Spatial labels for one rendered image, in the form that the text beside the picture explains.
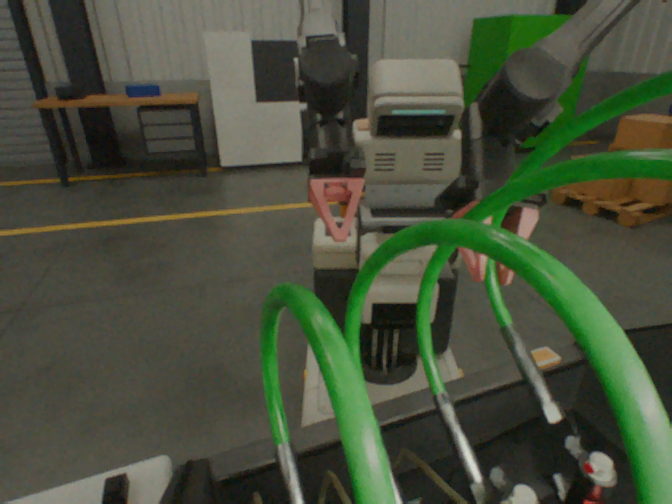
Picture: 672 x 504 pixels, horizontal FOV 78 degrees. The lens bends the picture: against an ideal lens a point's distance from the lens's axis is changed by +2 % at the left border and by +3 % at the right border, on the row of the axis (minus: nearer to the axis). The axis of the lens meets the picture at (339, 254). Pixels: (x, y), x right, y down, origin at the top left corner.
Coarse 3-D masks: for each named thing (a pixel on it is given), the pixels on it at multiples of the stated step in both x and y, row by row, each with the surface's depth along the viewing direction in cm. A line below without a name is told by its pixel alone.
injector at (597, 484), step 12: (588, 456) 36; (576, 468) 36; (612, 468) 35; (552, 480) 39; (564, 480) 39; (576, 480) 36; (588, 480) 34; (612, 480) 34; (564, 492) 38; (576, 492) 36; (588, 492) 35; (600, 492) 34
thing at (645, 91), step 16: (656, 80) 26; (624, 96) 28; (640, 96) 27; (656, 96) 26; (592, 112) 30; (608, 112) 29; (560, 128) 33; (576, 128) 31; (592, 128) 31; (544, 144) 34; (560, 144) 33; (528, 160) 36; (544, 160) 35; (512, 176) 38; (496, 224) 42; (496, 272) 44; (496, 288) 44; (496, 304) 43
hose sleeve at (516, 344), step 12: (516, 324) 43; (504, 336) 42; (516, 336) 42; (516, 348) 41; (528, 348) 42; (516, 360) 41; (528, 360) 41; (528, 372) 40; (540, 372) 40; (528, 384) 40; (540, 384) 40; (540, 396) 39; (552, 396) 39
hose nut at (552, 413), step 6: (552, 402) 39; (558, 402) 39; (540, 408) 39; (546, 408) 39; (552, 408) 39; (558, 408) 39; (540, 414) 39; (546, 414) 39; (552, 414) 39; (558, 414) 38; (564, 414) 39; (540, 420) 39; (546, 420) 39; (552, 420) 38; (558, 420) 39
